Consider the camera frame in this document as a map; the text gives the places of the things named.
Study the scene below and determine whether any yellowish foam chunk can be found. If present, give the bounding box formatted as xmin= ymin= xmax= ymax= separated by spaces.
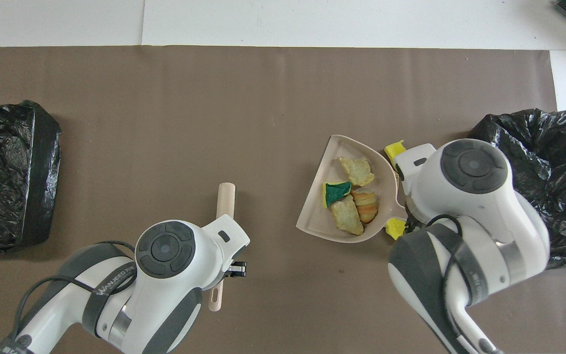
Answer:
xmin=330 ymin=195 xmax=365 ymax=236
xmin=338 ymin=156 xmax=375 ymax=187
xmin=351 ymin=188 xmax=378 ymax=224

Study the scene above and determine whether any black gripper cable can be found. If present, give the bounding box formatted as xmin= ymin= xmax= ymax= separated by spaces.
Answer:
xmin=425 ymin=214 xmax=468 ymax=315
xmin=15 ymin=240 xmax=139 ymax=340

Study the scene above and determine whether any bin with smooth black bag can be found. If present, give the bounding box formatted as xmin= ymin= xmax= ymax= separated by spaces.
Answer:
xmin=0 ymin=100 xmax=62 ymax=253

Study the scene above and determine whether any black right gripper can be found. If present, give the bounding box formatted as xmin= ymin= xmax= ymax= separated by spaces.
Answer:
xmin=405 ymin=206 xmax=424 ymax=232

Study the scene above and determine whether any yellow and green sponge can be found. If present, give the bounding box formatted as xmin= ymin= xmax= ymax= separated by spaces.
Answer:
xmin=322 ymin=181 xmax=353 ymax=208

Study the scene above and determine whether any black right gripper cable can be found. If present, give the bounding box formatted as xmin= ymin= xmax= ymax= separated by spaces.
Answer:
xmin=425 ymin=214 xmax=468 ymax=315

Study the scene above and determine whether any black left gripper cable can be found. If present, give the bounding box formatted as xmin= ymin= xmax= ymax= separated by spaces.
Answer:
xmin=15 ymin=240 xmax=139 ymax=340

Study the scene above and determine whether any brown paper table mat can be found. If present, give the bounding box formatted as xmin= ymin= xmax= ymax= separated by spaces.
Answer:
xmin=0 ymin=46 xmax=566 ymax=354

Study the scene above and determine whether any pale pink plastic dustpan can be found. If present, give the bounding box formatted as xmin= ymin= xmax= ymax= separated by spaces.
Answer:
xmin=296 ymin=134 xmax=409 ymax=244

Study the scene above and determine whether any beige hand brush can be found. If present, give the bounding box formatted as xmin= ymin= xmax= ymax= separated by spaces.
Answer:
xmin=208 ymin=182 xmax=236 ymax=312

